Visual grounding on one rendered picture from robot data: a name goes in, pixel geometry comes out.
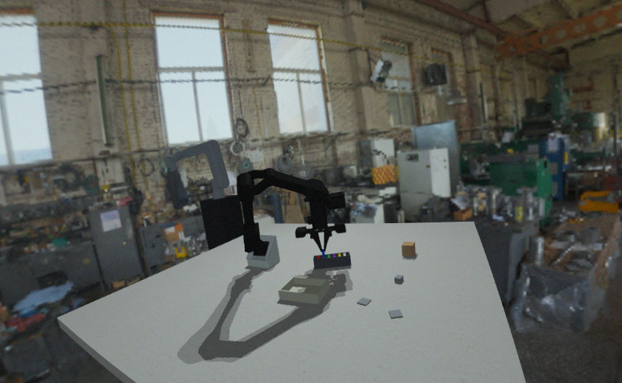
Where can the brown cube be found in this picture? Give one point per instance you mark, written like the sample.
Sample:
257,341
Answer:
408,249

